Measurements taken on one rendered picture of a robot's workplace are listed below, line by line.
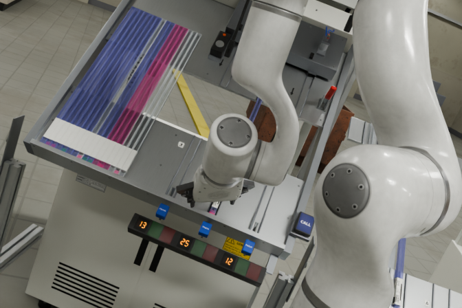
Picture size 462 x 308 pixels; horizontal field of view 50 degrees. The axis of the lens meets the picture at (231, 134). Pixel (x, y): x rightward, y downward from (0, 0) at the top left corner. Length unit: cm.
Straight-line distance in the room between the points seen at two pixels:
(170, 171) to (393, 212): 76
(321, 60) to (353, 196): 91
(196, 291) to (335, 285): 102
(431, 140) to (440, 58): 1225
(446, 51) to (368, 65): 1233
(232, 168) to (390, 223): 36
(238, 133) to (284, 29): 19
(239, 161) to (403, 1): 37
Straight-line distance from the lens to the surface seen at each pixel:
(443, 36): 1288
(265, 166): 88
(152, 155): 128
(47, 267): 181
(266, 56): 85
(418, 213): 64
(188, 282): 167
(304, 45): 148
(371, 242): 61
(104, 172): 124
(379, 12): 71
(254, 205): 125
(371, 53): 70
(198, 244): 121
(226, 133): 85
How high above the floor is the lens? 123
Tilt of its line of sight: 15 degrees down
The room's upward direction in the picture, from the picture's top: 22 degrees clockwise
